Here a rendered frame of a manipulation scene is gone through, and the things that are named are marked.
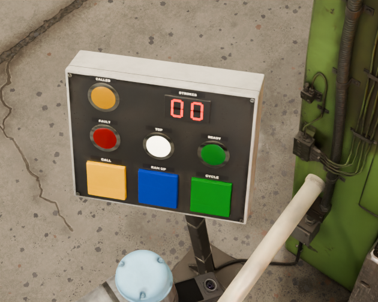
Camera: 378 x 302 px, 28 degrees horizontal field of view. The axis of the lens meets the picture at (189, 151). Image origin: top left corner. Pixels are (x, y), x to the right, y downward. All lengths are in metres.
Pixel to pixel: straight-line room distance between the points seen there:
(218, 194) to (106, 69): 0.30
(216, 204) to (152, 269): 0.37
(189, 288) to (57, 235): 1.31
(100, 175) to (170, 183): 0.14
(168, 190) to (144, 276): 0.37
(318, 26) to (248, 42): 1.46
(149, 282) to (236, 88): 0.39
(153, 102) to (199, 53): 1.46
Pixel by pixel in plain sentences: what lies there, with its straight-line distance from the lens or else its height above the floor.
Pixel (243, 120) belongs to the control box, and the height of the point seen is 1.16.
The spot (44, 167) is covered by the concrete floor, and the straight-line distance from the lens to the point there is 2.62.
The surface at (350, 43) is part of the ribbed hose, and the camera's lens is 1.27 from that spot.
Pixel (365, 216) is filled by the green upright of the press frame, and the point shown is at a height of 0.59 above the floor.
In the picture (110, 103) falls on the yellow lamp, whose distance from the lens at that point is 1.33.
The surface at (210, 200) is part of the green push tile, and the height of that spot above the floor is 1.01.
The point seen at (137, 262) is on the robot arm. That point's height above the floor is 1.29.
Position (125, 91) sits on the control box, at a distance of 1.31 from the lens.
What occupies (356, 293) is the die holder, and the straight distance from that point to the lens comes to 1.68.
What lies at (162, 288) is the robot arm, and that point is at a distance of 1.05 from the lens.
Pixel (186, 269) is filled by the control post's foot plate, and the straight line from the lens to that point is 2.39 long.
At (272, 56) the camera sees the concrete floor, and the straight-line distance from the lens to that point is 2.73.
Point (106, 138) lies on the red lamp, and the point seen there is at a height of 1.09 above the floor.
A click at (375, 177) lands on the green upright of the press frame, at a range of 1.65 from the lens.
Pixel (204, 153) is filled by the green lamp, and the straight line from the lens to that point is 1.33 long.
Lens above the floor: 2.28
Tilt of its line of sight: 63 degrees down
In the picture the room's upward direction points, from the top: 11 degrees counter-clockwise
